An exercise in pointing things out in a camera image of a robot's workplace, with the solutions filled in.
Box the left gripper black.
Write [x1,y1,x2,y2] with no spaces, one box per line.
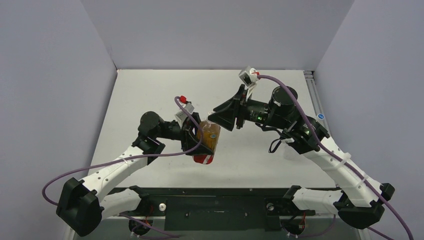
[155,113,217,155]

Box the tea bottle red label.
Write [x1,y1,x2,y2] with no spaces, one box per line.
[193,119,221,165]

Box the blue white bottle cap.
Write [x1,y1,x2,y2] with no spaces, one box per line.
[317,113,325,120]

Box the beige bottle cap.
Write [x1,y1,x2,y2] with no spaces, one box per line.
[207,111,215,121]

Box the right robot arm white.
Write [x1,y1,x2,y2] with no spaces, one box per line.
[208,84,395,229]

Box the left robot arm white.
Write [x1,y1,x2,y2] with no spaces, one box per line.
[56,111,221,237]

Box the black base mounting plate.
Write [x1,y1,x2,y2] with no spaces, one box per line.
[99,187,339,232]

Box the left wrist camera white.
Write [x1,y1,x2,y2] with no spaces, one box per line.
[174,95,195,126]

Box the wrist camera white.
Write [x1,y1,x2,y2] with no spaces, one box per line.
[238,66,259,100]
[174,95,195,126]

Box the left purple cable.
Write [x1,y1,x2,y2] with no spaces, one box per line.
[41,96,205,207]

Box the purple cable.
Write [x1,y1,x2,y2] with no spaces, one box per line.
[41,96,205,207]
[256,74,415,240]

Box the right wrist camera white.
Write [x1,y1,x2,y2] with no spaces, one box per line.
[238,66,259,100]

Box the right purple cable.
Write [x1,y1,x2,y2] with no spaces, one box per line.
[256,74,415,240]

